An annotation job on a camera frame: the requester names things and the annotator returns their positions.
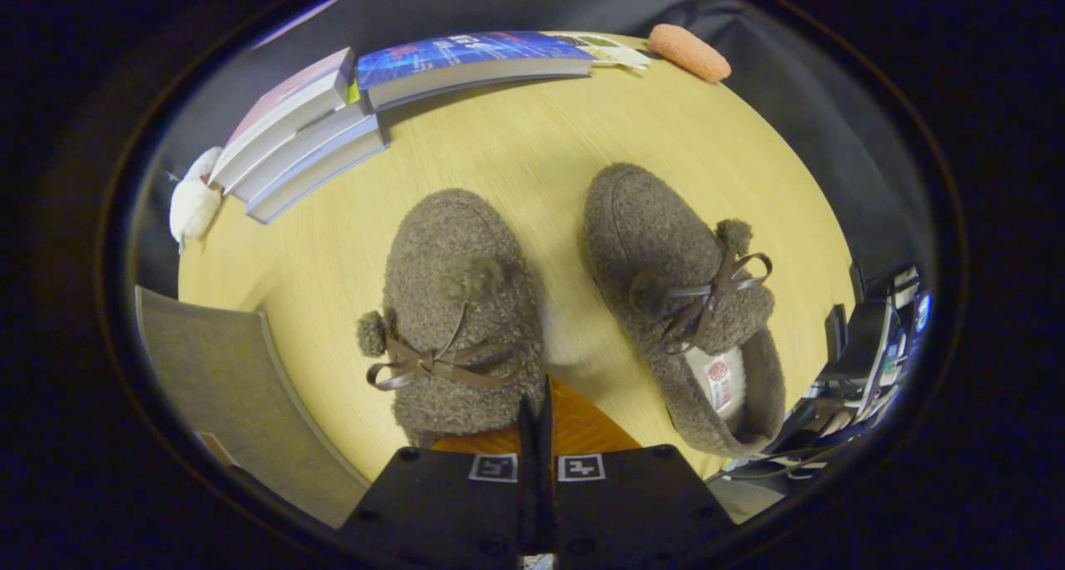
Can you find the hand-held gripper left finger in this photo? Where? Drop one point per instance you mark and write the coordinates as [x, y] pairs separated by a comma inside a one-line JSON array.
[[466, 503]]

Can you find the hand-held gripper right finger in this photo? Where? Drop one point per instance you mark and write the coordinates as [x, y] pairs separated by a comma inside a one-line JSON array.
[[632, 499]]

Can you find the brown fuzzy shoe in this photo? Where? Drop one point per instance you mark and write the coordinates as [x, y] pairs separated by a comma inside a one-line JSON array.
[[657, 245], [453, 304]]

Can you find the dark computer equipment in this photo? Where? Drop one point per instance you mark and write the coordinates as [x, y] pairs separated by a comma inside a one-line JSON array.
[[861, 362]]

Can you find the grey-blue cover book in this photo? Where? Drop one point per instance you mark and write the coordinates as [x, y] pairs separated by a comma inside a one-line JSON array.
[[320, 170]]

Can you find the white cover book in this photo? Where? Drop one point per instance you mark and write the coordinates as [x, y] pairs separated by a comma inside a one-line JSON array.
[[308, 147]]

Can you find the white plush toy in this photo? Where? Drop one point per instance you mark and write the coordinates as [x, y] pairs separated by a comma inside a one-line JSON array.
[[193, 204]]

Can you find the pink cover book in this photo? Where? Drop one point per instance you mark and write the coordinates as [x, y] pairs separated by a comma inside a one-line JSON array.
[[287, 104]]

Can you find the blue cover book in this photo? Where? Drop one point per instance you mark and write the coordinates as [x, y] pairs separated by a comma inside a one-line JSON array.
[[466, 58]]

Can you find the printed paper leaflet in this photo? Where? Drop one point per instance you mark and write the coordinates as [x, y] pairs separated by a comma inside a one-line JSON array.
[[611, 52]]

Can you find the orange fuzzy plush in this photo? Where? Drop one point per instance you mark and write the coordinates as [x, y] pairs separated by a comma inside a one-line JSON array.
[[689, 52]]

